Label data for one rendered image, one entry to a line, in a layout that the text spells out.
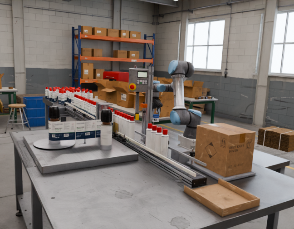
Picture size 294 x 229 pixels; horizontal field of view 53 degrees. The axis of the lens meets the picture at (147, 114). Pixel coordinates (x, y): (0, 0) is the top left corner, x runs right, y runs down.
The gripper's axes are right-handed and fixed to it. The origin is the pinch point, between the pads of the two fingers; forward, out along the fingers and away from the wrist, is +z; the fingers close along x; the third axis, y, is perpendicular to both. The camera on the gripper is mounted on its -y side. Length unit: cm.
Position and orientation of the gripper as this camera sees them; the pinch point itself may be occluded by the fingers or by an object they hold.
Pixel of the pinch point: (155, 116)
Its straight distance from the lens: 295.5
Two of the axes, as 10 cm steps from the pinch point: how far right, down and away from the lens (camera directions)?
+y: -5.6, -1.7, 8.1
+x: -8.3, 0.7, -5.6
